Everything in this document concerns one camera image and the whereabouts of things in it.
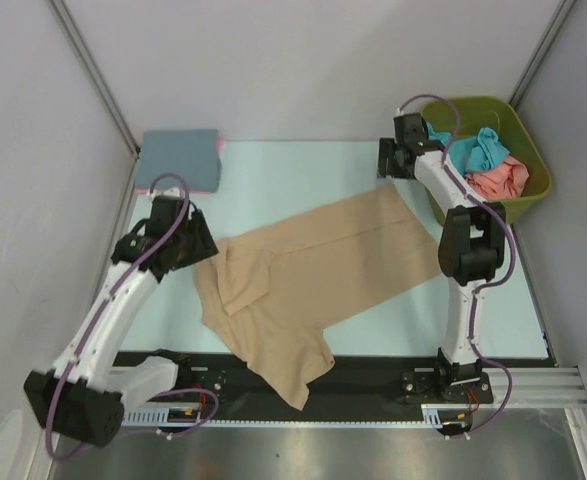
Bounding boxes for left white cable duct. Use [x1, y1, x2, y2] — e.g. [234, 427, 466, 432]
[122, 403, 207, 427]

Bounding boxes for aluminium extrusion rail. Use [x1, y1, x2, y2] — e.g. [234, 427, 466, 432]
[42, 364, 587, 409]

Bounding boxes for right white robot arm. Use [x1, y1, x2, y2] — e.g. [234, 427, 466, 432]
[378, 113, 508, 407]

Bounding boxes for left aluminium corner post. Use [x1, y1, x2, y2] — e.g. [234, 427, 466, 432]
[46, 0, 140, 159]

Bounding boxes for salmon pink crumpled t-shirt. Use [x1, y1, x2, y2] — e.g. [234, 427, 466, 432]
[465, 156, 529, 201]

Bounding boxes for right white cable duct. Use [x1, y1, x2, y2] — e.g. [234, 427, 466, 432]
[421, 404, 473, 428]

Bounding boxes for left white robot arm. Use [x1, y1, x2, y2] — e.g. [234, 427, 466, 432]
[24, 190, 218, 447]

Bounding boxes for right aluminium corner post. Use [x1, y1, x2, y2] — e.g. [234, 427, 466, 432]
[509, 0, 578, 109]

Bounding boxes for teal crumpled t-shirt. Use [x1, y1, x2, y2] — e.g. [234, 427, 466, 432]
[448, 127, 510, 176]

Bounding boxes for olive green plastic bin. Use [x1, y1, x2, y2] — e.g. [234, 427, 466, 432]
[421, 96, 552, 224]

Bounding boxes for aluminium corner post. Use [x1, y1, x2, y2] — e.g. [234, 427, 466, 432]
[46, 0, 140, 159]
[509, 0, 578, 109]

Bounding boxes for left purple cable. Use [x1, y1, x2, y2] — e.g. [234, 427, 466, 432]
[45, 172, 220, 461]

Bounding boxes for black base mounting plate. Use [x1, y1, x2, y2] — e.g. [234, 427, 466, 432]
[177, 352, 493, 423]

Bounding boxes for white cable duct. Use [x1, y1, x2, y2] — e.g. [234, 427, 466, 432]
[122, 403, 207, 427]
[421, 404, 473, 428]

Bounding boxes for beige t-shirt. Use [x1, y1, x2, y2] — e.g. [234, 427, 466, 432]
[195, 184, 440, 410]

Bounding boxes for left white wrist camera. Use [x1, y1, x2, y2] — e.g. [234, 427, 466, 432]
[148, 187, 184, 199]

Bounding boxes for folded grey-blue t-shirt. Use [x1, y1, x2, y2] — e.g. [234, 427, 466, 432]
[135, 129, 222, 193]

